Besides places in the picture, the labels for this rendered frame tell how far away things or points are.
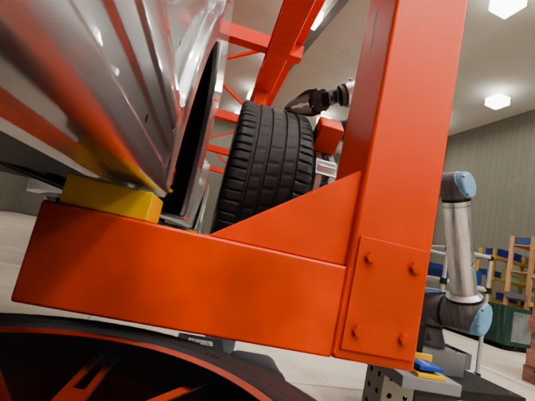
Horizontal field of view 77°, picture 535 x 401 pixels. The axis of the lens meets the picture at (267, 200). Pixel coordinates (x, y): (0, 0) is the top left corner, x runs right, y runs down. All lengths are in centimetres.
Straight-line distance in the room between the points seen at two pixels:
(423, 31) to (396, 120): 20
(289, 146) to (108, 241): 58
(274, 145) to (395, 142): 38
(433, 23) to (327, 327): 64
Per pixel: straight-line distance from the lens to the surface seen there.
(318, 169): 103
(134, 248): 59
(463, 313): 181
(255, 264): 59
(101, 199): 62
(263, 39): 487
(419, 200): 71
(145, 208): 60
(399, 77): 76
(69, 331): 60
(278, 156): 95
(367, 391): 123
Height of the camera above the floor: 68
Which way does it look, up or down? 8 degrees up
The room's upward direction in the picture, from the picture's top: 13 degrees clockwise
